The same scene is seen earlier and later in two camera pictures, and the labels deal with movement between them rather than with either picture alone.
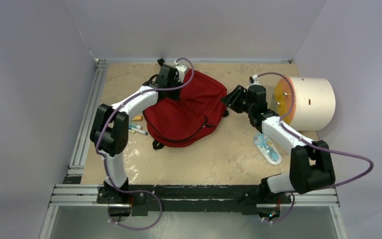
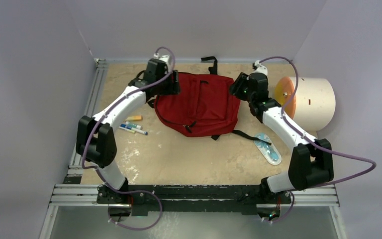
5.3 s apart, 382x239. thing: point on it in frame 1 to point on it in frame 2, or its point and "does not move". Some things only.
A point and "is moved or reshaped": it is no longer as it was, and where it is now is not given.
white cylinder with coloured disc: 315,103 does not move
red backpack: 170,123 is moved or reshaped
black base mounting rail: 142,198 does not move
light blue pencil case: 267,149 does not move
